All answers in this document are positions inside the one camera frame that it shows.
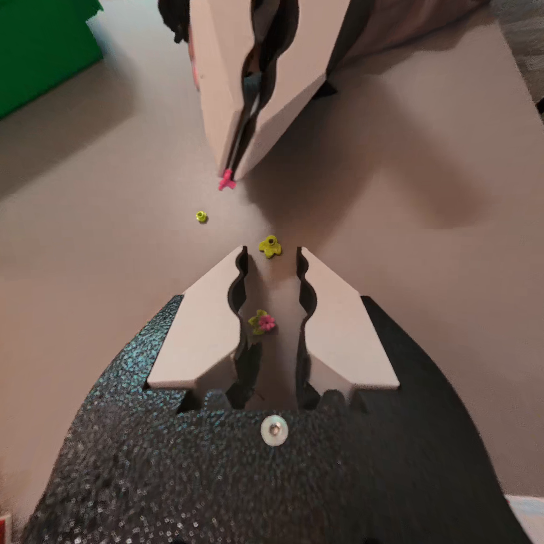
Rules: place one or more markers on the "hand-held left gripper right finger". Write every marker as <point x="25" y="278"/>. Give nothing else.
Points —
<point x="344" y="335"/>

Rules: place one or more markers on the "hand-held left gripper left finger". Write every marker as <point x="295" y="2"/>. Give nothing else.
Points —
<point x="199" y="331"/>

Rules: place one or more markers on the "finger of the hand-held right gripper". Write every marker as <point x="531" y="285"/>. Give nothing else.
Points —
<point x="297" y="85"/>
<point x="216" y="85"/>

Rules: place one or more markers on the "pink lego flower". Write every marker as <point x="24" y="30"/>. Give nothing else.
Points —
<point x="226" y="180"/>
<point x="267" y="324"/>

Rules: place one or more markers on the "lime lego leaf piece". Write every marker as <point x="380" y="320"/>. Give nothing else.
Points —
<point x="270" y="247"/>

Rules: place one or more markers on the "lime lego round stud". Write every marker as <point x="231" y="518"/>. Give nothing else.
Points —
<point x="201" y="217"/>

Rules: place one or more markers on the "lego instruction booklet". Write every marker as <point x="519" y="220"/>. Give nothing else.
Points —
<point x="527" y="520"/>

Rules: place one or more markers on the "green plastic bin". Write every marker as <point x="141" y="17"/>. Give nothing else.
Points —
<point x="38" y="51"/>

